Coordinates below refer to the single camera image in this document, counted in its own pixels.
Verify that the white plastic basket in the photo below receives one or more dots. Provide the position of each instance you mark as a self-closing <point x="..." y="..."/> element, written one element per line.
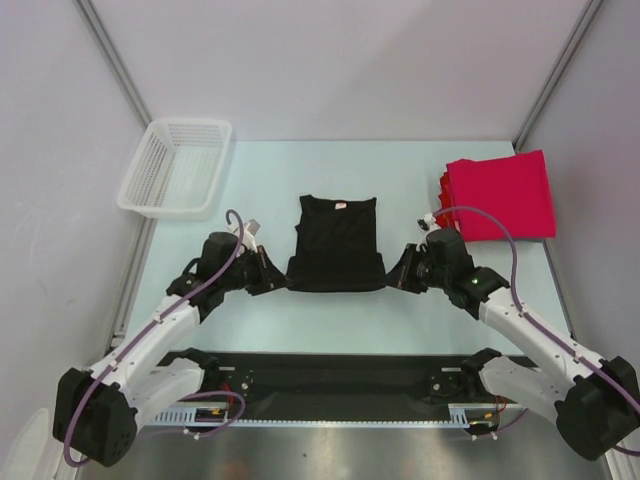
<point x="177" y="169"/>

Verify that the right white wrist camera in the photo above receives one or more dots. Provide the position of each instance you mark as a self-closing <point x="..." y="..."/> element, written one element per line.
<point x="427" y="223"/>

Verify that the right aluminium frame post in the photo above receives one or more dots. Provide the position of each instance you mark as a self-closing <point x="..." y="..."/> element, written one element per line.
<point x="578" y="34"/>

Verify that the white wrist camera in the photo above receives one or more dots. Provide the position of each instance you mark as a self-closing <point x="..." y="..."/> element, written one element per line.
<point x="250" y="229"/>
<point x="427" y="223"/>

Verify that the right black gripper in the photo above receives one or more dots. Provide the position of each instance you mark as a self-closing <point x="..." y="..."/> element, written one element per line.
<point x="413" y="268"/>

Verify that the aluminium frame post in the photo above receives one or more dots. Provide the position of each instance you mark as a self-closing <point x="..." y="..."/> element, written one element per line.
<point x="578" y="34"/>
<point x="114" y="61"/>

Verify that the pink folded t shirt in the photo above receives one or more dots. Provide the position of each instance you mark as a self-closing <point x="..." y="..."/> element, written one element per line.
<point x="515" y="190"/>

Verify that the black t shirt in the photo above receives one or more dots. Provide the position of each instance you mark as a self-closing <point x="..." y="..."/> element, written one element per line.
<point x="336" y="247"/>

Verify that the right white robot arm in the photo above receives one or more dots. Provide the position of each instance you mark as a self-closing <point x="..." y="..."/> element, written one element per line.
<point x="592" y="401"/>

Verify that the left aluminium frame post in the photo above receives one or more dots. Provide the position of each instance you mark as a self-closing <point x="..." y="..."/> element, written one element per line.
<point x="114" y="61"/>

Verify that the red folded t shirt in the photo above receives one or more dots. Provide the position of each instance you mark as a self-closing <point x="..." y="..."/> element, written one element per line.
<point x="451" y="217"/>

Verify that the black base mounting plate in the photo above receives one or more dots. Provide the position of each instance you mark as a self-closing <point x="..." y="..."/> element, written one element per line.
<point x="326" y="383"/>

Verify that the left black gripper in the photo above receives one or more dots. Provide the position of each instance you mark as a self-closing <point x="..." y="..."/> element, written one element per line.
<point x="269" y="277"/>

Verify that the white slotted cable duct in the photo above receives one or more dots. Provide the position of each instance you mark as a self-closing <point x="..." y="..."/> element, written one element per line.
<point x="200" y="418"/>

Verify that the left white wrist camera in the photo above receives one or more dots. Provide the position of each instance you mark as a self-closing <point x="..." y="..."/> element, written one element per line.
<point x="250" y="229"/>

